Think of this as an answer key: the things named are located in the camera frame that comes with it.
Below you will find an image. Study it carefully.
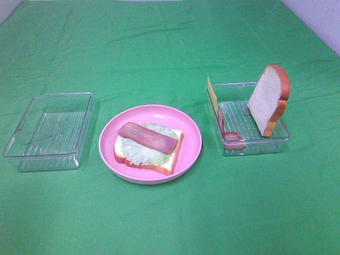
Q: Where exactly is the bacon strip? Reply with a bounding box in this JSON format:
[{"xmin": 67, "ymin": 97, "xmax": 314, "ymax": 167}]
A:
[
  {"xmin": 218, "ymin": 106, "xmax": 246, "ymax": 150},
  {"xmin": 117, "ymin": 122, "xmax": 180, "ymax": 154}
]

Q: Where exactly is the toast bread slice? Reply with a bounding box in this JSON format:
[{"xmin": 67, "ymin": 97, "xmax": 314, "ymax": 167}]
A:
[
  {"xmin": 247, "ymin": 64, "xmax": 291, "ymax": 137},
  {"xmin": 114, "ymin": 133, "xmax": 184, "ymax": 175}
]

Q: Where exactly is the green lettuce leaf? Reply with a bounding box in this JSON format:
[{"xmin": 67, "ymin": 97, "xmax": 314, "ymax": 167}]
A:
[{"xmin": 115, "ymin": 122, "xmax": 183, "ymax": 167}]

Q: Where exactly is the yellow cheese slice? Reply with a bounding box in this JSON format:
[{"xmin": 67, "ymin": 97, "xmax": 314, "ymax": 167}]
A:
[{"xmin": 207, "ymin": 77, "xmax": 218, "ymax": 112}]

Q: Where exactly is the pink round plate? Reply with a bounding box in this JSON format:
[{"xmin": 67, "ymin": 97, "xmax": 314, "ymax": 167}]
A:
[{"xmin": 98, "ymin": 105, "xmax": 202, "ymax": 184}]

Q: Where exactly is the right clear plastic container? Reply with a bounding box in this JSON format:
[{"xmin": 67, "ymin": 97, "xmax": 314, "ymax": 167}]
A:
[{"xmin": 206, "ymin": 82, "xmax": 290, "ymax": 156}]

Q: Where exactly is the clear plastic container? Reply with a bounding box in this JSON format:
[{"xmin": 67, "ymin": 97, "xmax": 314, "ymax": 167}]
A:
[
  {"xmin": 206, "ymin": 82, "xmax": 290, "ymax": 156},
  {"xmin": 3, "ymin": 92, "xmax": 93, "ymax": 172}
]

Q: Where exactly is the green tablecloth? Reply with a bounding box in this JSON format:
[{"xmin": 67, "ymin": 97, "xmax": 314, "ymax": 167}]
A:
[{"xmin": 1, "ymin": 1, "xmax": 339, "ymax": 254}]

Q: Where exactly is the left clear plastic container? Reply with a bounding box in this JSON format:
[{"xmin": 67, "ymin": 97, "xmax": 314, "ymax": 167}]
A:
[{"xmin": 3, "ymin": 92, "xmax": 93, "ymax": 172}]

